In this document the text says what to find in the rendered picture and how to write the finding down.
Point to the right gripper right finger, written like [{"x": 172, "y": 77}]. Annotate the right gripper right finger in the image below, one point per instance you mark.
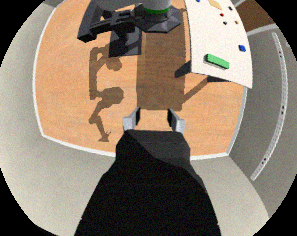
[{"x": 175, "y": 122}]

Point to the tan flat mat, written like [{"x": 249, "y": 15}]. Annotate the tan flat mat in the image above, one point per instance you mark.
[{"x": 216, "y": 5}]

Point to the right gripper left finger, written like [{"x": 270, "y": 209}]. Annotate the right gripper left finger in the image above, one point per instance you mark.
[{"x": 130, "y": 122}]

